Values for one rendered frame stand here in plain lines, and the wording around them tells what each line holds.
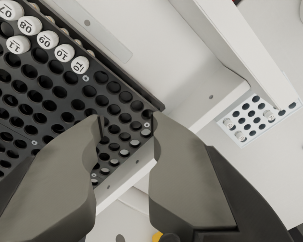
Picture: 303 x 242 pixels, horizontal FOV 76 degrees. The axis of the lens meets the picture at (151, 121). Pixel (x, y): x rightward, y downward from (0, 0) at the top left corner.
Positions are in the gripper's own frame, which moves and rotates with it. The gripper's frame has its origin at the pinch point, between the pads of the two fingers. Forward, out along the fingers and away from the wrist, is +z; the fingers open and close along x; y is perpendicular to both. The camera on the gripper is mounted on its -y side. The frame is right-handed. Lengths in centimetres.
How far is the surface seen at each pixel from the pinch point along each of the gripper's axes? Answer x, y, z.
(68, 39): -4.5, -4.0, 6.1
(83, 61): -3.4, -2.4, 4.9
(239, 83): 10.8, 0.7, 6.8
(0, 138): -13.4, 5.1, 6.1
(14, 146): -12.4, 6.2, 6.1
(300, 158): 36.4, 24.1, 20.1
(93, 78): -3.1, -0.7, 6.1
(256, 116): 20.5, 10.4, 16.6
